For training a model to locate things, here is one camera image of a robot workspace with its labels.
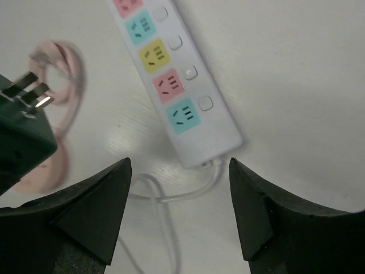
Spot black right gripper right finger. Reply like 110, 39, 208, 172
229, 158, 364, 273

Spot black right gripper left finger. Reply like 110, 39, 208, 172
1, 158, 132, 273

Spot dark green cube plug adapter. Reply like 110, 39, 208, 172
1, 71, 58, 194

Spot pink round socket hub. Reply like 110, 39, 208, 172
14, 139, 69, 193

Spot white multicolour power strip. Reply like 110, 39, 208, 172
108, 1, 243, 168

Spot white power strip cable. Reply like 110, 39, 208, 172
116, 159, 224, 274

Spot pink coiled hub cable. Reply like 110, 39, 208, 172
28, 39, 87, 140

